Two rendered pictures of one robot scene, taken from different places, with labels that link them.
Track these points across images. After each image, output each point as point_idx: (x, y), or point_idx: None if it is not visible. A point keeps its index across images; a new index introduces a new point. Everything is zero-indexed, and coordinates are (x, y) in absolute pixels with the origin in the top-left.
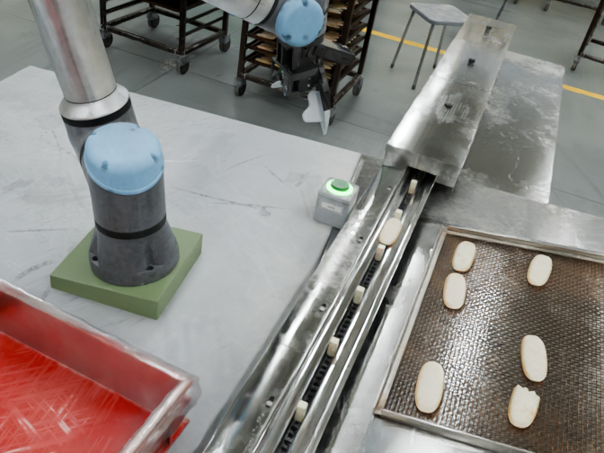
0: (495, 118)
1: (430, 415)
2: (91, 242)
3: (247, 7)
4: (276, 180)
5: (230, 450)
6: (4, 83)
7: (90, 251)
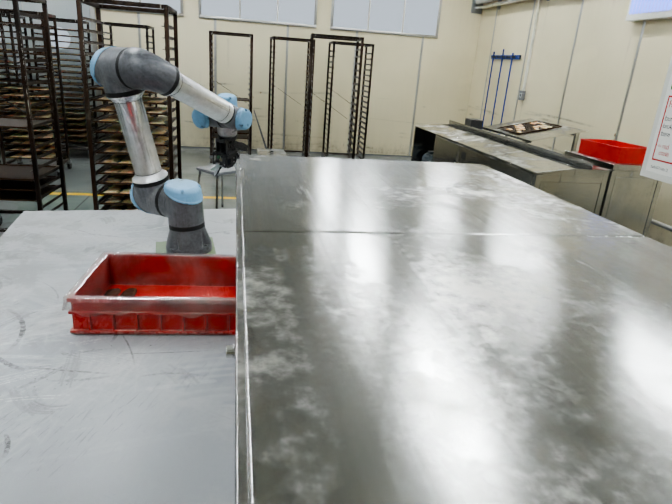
0: None
1: None
2: (170, 242)
3: (225, 114)
4: (219, 223)
5: None
6: (20, 219)
7: (170, 247)
